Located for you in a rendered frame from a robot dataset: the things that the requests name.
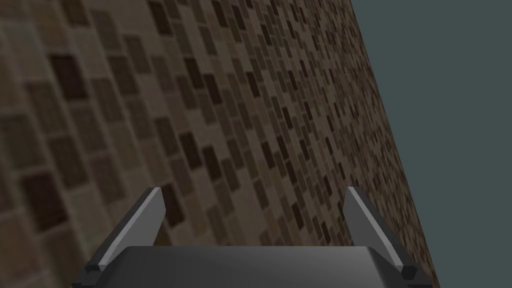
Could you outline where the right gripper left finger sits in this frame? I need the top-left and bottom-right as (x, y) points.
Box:
(84, 186), (167, 275)

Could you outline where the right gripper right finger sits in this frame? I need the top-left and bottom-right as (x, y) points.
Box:
(342, 185), (419, 280)

